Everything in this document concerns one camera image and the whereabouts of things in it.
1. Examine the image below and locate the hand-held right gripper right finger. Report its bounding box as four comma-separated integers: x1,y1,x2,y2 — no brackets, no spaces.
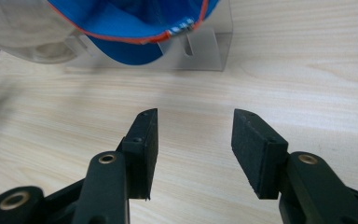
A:
230,108,290,201

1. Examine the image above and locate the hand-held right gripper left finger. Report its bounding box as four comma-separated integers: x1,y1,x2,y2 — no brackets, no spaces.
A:
116,107,159,201

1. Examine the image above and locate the white cap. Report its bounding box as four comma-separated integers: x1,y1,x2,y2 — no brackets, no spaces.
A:
0,0,86,65

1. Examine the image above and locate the blue cap with orange trim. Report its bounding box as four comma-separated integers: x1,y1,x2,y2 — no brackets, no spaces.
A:
47,0,221,66

